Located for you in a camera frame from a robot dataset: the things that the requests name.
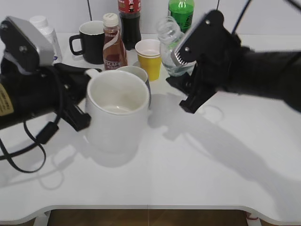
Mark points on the green soda bottle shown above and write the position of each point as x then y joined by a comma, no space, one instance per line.
182,12

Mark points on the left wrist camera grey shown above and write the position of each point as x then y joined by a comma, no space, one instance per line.
25,45

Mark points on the white mug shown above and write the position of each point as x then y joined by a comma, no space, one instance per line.
118,103

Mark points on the grey mug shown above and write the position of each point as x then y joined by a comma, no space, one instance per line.
141,73

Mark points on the white yogurt drink bottle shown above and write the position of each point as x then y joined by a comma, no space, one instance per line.
41,23

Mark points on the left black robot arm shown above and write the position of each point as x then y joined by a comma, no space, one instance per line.
7,118

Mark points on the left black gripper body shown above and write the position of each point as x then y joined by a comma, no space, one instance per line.
40,93

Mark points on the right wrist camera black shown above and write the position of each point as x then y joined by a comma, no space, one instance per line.
207,37

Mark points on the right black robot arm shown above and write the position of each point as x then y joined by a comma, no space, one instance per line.
276,75

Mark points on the brown Nescafe coffee bottle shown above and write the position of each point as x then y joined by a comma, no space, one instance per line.
114,52

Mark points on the dark cola bottle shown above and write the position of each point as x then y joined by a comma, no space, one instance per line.
129,12

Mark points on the yellow paper cup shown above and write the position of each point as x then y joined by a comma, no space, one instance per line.
148,52

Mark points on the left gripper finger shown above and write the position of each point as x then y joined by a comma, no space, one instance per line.
75,117
74,79

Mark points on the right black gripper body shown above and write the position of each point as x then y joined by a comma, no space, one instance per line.
230,70

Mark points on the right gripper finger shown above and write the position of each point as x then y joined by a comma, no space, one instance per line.
183,83
193,102

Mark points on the black mug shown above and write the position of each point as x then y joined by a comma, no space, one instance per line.
91,36

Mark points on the clear water bottle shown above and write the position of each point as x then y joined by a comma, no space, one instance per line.
169,35

